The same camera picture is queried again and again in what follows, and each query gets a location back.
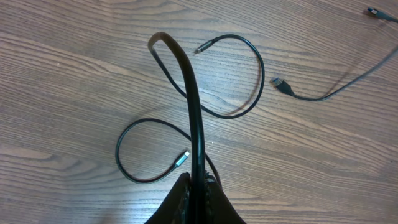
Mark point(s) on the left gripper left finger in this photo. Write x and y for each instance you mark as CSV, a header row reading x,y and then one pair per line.
x,y
174,209

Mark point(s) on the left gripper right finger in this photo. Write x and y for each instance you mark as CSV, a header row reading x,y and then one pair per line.
x,y
218,209

